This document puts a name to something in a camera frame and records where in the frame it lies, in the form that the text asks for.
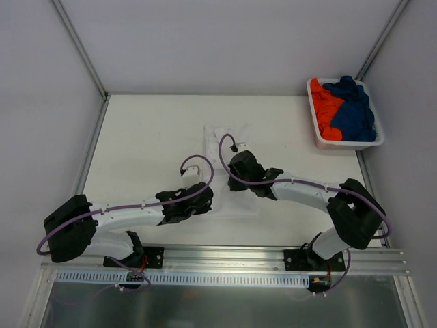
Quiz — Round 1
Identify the white t shirt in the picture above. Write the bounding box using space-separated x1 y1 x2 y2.
203 124 259 217

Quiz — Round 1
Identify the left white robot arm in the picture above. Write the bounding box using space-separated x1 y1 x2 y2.
37 182 214 267

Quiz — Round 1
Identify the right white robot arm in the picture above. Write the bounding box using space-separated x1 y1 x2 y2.
226 150 386 271

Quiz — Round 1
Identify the white plastic basket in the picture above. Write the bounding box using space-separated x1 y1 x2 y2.
306 79 384 151

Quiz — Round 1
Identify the orange t shirt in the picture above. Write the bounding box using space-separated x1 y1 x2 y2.
310 78 344 141

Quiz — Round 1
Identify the blue t shirt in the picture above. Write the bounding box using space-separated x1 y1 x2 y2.
323 76 376 142

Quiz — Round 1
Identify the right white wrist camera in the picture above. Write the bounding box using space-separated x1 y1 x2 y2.
236 143 251 153

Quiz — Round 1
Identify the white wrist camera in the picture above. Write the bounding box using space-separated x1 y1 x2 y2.
180 165 201 189
236 143 251 153

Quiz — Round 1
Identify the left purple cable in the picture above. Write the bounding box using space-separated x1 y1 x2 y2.
36 154 216 256

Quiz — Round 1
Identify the purple cable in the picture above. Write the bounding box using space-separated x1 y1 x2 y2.
218 133 394 240
36 154 216 256

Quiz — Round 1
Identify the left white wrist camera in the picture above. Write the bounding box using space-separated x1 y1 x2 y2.
180 165 201 189

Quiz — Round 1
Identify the white slotted cable duct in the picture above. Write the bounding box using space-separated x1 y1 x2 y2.
56 270 310 288

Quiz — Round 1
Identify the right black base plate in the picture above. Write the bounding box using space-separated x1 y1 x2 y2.
283 249 346 272

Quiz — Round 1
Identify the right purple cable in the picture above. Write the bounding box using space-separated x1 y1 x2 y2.
218 133 394 240

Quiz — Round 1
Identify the aluminium mounting rail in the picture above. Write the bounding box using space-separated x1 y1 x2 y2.
40 241 410 276

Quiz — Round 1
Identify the left aluminium frame post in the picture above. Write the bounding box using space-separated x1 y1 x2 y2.
48 0 109 100

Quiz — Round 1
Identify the aluminium frame post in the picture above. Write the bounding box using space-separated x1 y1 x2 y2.
355 0 411 81
48 0 109 100

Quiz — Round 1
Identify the right aluminium frame post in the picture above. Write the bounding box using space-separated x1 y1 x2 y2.
355 0 411 81

